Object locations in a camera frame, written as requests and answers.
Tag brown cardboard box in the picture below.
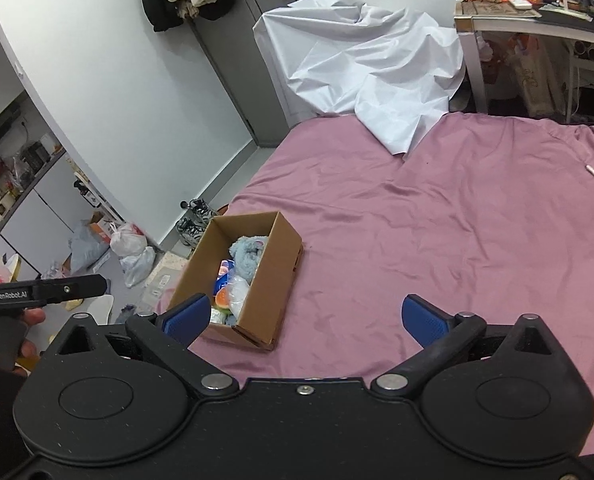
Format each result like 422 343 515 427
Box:
169 211 303 351

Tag grey sneakers pair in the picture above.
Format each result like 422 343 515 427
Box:
175 198 217 249

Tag white paper bundle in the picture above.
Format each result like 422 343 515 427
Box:
210 308 231 325

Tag white draped cover sheet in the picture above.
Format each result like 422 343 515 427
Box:
253 0 465 155

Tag blue tissue pack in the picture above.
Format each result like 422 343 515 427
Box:
213 259 234 297

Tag grey door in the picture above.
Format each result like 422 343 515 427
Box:
192 0 296 148

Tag pink bed sheet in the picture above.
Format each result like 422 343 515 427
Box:
155 112 594 456

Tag white cabinet shelf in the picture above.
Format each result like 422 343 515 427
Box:
0 42 111 280

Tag person's left hand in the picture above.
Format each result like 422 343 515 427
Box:
0 306 48 378

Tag white plastic bag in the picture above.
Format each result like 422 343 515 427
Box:
110 223 148 258

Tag grey pink plush toy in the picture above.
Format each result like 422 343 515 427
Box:
229 236 268 284

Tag burger plush toy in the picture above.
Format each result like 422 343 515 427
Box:
215 287 230 310

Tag white desk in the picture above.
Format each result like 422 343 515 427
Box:
453 0 594 116

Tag clear bag white beads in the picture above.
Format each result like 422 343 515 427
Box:
227 274 249 319

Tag blue denim heart patch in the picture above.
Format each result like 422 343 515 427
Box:
225 314 237 326

